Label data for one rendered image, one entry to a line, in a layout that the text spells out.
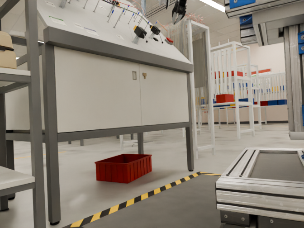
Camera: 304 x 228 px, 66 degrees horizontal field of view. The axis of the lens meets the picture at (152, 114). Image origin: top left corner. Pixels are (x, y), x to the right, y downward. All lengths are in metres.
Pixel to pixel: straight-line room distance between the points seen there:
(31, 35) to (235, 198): 0.97
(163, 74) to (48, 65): 0.82
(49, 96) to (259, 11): 0.94
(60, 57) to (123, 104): 0.43
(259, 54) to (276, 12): 9.33
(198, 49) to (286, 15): 1.89
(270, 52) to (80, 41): 9.39
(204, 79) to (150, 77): 1.31
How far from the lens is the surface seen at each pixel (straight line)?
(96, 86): 1.26
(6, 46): 1.11
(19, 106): 1.42
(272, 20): 1.07
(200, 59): 2.84
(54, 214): 1.19
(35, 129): 1.04
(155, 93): 1.58
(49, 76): 1.13
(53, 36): 1.15
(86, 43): 1.23
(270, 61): 10.18
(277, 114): 9.96
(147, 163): 1.91
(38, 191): 1.07
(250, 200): 0.82
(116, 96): 1.33
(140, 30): 1.49
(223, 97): 4.71
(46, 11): 1.30
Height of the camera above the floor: 0.45
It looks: 1 degrees up
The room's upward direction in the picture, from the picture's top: 3 degrees counter-clockwise
